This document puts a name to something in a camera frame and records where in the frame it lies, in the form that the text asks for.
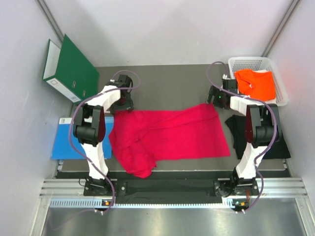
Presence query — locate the green lever arch binder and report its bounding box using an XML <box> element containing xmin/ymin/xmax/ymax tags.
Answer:
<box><xmin>42</xmin><ymin>35</ymin><xmax>99</xmax><ymax>103</ymax></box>

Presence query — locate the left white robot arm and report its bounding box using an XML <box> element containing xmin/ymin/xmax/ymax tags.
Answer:
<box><xmin>71</xmin><ymin>74</ymin><xmax>134</xmax><ymax>196</ymax></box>

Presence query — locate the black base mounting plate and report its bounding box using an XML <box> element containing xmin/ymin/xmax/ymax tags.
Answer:
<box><xmin>56</xmin><ymin>171</ymin><xmax>291</xmax><ymax>205</ymax></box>

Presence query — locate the blue paper folder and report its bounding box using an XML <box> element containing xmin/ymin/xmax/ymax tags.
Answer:
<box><xmin>51</xmin><ymin>117</ymin><xmax>114</xmax><ymax>160</ymax></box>

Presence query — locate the pink red t shirt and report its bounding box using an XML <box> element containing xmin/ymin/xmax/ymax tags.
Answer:
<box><xmin>109</xmin><ymin>103</ymin><xmax>230</xmax><ymax>178</ymax></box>

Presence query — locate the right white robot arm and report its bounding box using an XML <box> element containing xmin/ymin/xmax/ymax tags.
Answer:
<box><xmin>207</xmin><ymin>74</ymin><xmax>282</xmax><ymax>195</ymax></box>

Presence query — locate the black folded t shirt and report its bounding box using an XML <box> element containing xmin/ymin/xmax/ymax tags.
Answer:
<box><xmin>225</xmin><ymin>115</ymin><xmax>291</xmax><ymax>160</ymax></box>

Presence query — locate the orange t shirt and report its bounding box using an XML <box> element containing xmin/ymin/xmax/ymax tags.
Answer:
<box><xmin>234</xmin><ymin>69</ymin><xmax>276</xmax><ymax>101</ymax></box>

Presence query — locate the white plastic basket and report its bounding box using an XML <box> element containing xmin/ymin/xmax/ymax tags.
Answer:
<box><xmin>228</xmin><ymin>57</ymin><xmax>289</xmax><ymax>106</ymax></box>

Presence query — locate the aluminium rail frame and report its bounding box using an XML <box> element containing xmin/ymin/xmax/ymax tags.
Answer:
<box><xmin>29</xmin><ymin>157</ymin><xmax>311</xmax><ymax>236</ymax></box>

